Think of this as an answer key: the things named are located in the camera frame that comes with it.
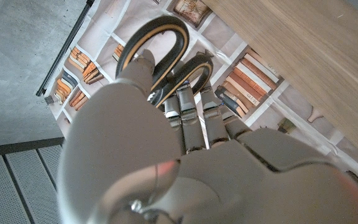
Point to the black backdrop stand pole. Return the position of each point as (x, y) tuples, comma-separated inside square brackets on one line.
[(64, 46)]

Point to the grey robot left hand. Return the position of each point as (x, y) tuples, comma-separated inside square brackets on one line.
[(197, 180)]

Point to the printed bookshelf backdrop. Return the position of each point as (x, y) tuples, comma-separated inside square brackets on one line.
[(291, 115)]

